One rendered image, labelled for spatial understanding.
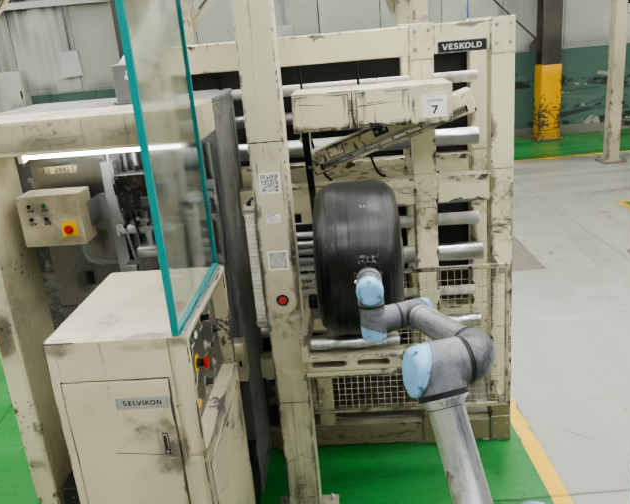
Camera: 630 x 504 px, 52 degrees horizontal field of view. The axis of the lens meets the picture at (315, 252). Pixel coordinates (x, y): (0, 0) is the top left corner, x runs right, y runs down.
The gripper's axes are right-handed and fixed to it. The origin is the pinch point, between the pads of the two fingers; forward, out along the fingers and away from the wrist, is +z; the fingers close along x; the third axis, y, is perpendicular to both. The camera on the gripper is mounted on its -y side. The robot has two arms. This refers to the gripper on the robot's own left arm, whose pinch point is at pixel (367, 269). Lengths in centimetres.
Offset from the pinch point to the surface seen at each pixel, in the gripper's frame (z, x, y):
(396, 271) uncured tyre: 3.2, -9.6, -2.2
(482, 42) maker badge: 71, -52, 74
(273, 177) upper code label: 17.7, 31.0, 30.6
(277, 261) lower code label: 20.9, 32.7, -0.6
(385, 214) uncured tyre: 9.3, -7.1, 16.4
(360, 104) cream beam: 42, -1, 53
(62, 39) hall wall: 874, 466, 187
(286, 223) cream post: 19.6, 28.0, 13.6
